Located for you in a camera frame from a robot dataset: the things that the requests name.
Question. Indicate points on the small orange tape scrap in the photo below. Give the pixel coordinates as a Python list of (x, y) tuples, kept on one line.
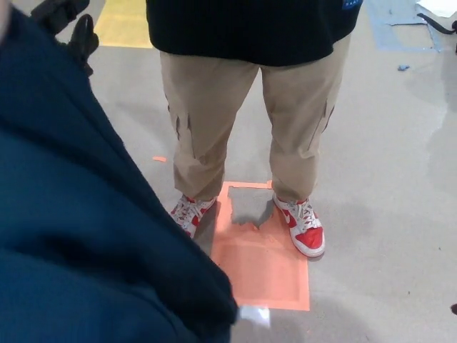
[(159, 159)]

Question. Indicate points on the small blue tape scrap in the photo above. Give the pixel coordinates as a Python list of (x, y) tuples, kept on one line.
[(403, 67)]

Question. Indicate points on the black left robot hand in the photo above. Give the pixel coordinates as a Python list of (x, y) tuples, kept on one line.
[(84, 39)]

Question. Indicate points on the red white right sneaker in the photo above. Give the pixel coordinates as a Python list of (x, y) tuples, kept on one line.
[(191, 214)]

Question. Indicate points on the orange floor tape square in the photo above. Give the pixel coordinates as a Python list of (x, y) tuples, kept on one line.
[(264, 271)]

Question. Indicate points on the red white left sneaker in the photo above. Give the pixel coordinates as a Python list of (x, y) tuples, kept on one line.
[(303, 228)]

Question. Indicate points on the yellow floor tape marking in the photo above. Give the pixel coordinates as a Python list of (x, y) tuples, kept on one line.
[(123, 25)]

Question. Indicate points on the black chair base leg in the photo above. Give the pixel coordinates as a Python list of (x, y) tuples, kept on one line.
[(437, 24)]

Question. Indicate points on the khaki cargo pants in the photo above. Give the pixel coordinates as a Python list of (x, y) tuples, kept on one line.
[(210, 125)]

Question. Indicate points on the dark teal coat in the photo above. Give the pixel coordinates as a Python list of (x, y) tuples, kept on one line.
[(89, 214)]

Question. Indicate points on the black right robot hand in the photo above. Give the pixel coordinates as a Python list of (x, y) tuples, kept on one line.
[(454, 309)]

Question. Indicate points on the blue floor tape marking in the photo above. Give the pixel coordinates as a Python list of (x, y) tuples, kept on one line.
[(385, 39)]

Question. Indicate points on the red white sneaker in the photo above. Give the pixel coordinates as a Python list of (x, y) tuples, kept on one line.
[(303, 228), (191, 214)]

